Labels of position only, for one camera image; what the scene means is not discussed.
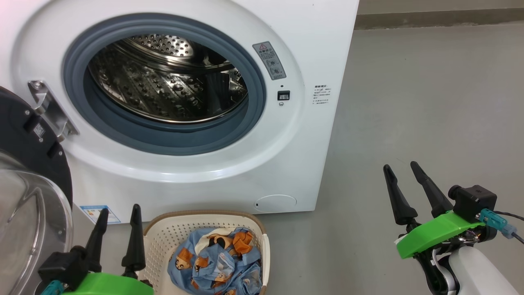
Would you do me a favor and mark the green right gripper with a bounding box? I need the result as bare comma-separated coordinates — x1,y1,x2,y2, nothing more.
383,161,498,259

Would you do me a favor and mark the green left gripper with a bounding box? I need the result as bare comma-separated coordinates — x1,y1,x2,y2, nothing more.
61,204,154,295

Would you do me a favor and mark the blue garment with orange print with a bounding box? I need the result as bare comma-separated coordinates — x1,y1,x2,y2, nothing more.
167,227,262,295

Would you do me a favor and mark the black round glass washer door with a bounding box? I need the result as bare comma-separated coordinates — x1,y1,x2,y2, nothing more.
0,86,74,295

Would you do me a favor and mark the cream perforated laundry basket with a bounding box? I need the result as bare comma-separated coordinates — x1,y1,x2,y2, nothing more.
137,210,271,295

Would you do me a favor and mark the grey rubber door gasket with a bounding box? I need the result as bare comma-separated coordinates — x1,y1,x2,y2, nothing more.
62,18,267,156

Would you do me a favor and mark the white front-load washing machine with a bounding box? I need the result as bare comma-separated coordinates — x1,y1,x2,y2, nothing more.
0,0,360,225

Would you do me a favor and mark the metal door hinge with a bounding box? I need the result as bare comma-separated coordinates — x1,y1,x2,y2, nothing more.
28,80,79,142

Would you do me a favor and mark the blue energy label sticker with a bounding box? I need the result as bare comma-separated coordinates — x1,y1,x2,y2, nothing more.
80,205,122,225

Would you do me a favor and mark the round white filter cover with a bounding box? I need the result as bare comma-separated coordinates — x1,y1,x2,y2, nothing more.
254,194,298,213

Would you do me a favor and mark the grey warning sticker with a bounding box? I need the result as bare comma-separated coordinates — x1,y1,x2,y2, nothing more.
252,41,287,81

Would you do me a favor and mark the teal left cable connector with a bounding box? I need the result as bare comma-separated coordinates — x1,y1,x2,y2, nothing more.
40,280,66,295

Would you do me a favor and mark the teal cable connector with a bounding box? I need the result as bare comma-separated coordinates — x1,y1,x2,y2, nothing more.
477,209,518,239
40,280,66,295

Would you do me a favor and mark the teal right cable connector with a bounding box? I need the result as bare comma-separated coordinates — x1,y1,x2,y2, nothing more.
477,209,518,239

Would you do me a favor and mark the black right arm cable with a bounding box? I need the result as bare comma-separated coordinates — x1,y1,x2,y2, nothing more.
493,211,524,245

